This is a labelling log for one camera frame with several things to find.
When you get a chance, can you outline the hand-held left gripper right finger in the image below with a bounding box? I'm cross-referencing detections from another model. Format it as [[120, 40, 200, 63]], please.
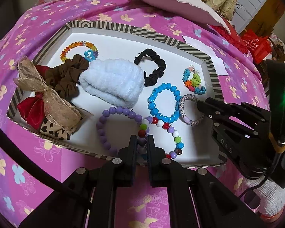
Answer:
[[146, 135, 266, 228]]

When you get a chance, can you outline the red satin hair bow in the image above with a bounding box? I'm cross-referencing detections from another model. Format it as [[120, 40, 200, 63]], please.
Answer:
[[17, 64, 55, 127]]

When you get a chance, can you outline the brown fabric scrunchie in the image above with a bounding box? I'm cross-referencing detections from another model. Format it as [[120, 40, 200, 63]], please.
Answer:
[[44, 54, 91, 100]]

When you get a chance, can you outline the black scrunchie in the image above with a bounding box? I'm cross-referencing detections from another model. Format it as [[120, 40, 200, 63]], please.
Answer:
[[134, 49, 167, 87]]

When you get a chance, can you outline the thick black cable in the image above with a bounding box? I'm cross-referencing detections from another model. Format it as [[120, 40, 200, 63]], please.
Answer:
[[0, 117, 91, 205]]

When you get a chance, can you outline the lilac woven bracelet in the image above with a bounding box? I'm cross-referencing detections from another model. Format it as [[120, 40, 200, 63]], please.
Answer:
[[179, 94, 207, 125]]

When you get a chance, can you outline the blue bead bracelet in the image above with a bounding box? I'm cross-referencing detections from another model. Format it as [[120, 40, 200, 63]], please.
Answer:
[[148, 83, 182, 124]]

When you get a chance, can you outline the light blue fluffy scrunchie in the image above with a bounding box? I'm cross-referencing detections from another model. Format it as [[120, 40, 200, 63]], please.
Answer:
[[79, 58, 146, 107]]

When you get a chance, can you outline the pink floral bedsheet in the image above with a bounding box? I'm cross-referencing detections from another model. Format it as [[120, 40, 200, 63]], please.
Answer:
[[0, 0, 273, 228]]

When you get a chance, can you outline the red tasselled cloth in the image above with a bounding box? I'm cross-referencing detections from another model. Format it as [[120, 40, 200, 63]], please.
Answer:
[[209, 20, 249, 53]]

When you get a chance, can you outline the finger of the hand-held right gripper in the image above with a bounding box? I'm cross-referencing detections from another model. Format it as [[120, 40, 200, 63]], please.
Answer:
[[197, 98, 271, 126], [211, 117, 269, 178]]

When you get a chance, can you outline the multicolour round bead bracelet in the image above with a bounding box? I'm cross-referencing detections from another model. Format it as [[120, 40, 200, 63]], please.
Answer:
[[137, 116, 184, 160]]

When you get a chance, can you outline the white cushion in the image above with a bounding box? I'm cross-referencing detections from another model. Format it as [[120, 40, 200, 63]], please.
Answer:
[[126, 0, 231, 34]]

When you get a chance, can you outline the person's right hand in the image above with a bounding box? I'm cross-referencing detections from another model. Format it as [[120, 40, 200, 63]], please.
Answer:
[[242, 176, 285, 221]]

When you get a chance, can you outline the striped cardboard box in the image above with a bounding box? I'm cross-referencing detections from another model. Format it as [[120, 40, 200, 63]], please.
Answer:
[[6, 20, 227, 168]]

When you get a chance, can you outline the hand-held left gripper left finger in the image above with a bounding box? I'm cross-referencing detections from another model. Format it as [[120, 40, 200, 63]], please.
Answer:
[[20, 135, 138, 228]]

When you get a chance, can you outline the leopard print organza hair bow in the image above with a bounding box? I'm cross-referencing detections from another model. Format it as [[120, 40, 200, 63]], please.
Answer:
[[14, 56, 94, 141]]

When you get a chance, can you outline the purple bead bracelet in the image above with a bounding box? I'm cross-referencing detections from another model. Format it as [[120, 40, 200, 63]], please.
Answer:
[[96, 107, 149, 156]]

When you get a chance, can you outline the small multicolour flower bracelet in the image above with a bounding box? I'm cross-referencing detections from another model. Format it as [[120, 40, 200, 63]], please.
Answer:
[[183, 65, 206, 95]]

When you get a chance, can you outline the orange crystal bead bracelet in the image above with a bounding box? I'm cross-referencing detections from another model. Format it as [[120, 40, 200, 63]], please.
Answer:
[[60, 41, 99, 63]]

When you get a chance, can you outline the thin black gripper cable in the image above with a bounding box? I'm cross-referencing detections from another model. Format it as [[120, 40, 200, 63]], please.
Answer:
[[237, 152, 285, 197]]

